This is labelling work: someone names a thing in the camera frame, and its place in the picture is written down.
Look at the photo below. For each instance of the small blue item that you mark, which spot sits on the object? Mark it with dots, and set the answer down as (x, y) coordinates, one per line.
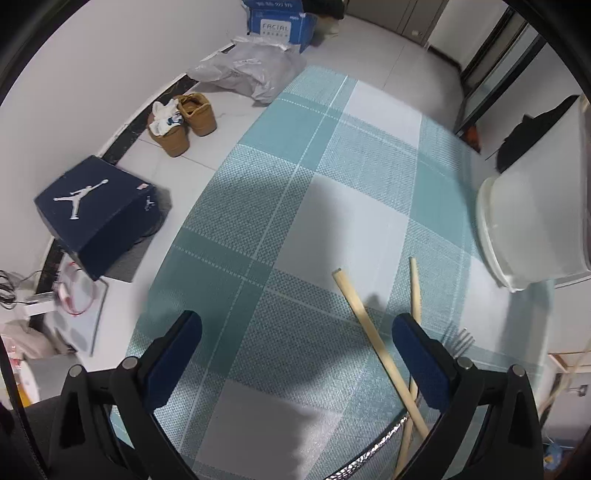
(555, 454)

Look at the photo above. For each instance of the white plastic bag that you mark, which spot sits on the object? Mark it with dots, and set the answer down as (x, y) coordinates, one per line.
(254, 69)

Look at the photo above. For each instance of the white round bucket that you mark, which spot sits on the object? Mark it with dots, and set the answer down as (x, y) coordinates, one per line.
(25, 383)

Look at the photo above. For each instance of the wooden rack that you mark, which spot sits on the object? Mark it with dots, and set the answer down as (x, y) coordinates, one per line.
(565, 362)

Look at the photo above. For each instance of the navy shoe box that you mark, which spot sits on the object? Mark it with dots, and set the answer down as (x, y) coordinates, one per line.
(92, 207)

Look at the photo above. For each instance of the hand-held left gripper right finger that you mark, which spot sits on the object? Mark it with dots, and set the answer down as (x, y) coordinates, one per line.
(422, 367)

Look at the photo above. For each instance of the white utensil holder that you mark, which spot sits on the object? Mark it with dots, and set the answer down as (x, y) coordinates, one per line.
(535, 221)

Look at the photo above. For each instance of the wooden chopstick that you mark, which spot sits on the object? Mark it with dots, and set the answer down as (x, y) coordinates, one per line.
(414, 286)
(364, 318)

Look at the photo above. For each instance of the white socks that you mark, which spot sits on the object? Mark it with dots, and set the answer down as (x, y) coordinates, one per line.
(164, 117)

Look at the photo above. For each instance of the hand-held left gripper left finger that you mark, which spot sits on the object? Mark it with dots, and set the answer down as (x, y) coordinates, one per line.
(178, 353)

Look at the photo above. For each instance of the tan shoe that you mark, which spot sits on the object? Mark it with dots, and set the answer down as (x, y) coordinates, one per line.
(198, 113)
(173, 143)

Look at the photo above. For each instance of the white power strip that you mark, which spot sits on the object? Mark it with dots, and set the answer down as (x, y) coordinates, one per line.
(39, 302)

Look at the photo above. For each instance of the grey-brown door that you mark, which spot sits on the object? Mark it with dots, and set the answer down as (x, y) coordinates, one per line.
(397, 14)

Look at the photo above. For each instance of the small orange item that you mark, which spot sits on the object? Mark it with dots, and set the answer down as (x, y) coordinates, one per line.
(472, 137)

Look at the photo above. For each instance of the black sliding door frame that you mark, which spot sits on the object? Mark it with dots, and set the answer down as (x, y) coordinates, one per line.
(489, 60)

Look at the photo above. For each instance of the teal checked tablecloth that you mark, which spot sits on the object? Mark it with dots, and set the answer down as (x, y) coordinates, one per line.
(323, 161)

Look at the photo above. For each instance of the silver metal fork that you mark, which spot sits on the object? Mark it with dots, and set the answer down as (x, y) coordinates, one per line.
(460, 344)

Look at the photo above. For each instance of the blue cardboard box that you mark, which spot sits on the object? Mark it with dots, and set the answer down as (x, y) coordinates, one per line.
(277, 25)

